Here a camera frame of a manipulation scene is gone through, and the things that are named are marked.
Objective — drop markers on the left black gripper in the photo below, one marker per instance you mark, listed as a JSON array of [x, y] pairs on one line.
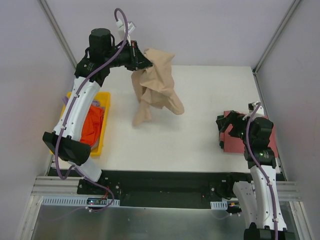
[[134, 56]]

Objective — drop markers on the left aluminium frame post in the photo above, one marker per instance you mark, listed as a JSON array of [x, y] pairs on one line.
[[58, 32]]

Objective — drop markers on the left white cable duct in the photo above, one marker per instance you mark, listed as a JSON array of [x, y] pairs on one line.
[[69, 201]]

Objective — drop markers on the lilac t shirt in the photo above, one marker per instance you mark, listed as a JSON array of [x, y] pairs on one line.
[[96, 102]]

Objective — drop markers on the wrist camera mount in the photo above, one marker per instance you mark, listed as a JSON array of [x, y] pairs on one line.
[[256, 109], [126, 27]]

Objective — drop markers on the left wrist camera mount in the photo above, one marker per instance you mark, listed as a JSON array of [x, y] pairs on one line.
[[126, 27]]

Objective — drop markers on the aluminium frame post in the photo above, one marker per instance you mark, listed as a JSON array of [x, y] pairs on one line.
[[276, 35], [58, 32]]

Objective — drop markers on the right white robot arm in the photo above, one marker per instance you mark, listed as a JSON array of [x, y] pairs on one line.
[[259, 201]]

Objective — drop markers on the front aluminium rail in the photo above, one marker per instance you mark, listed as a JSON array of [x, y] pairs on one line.
[[288, 191]]

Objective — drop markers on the beige t shirt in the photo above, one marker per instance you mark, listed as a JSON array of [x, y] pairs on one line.
[[155, 86]]

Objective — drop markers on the orange t shirt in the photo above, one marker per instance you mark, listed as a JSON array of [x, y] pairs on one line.
[[93, 125]]

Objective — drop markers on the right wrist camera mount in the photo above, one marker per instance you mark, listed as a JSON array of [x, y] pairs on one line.
[[256, 109]]

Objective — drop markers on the right white cable duct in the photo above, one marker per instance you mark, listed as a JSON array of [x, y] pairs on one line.
[[219, 205]]

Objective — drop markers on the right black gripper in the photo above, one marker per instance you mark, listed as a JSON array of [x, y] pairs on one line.
[[227, 125]]

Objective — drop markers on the right aluminium frame post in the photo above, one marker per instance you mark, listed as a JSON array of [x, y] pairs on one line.
[[276, 35]]

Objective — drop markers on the folded red t shirt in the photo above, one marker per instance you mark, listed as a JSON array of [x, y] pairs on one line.
[[236, 145]]

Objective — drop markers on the white cable duct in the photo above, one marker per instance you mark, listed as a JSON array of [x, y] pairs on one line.
[[219, 205], [69, 201]]

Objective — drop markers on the yellow plastic bin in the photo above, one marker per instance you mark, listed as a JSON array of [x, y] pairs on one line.
[[93, 129]]

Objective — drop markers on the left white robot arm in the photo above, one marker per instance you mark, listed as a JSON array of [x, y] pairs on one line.
[[102, 54]]

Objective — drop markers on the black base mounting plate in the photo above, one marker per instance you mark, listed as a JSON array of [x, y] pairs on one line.
[[156, 189]]

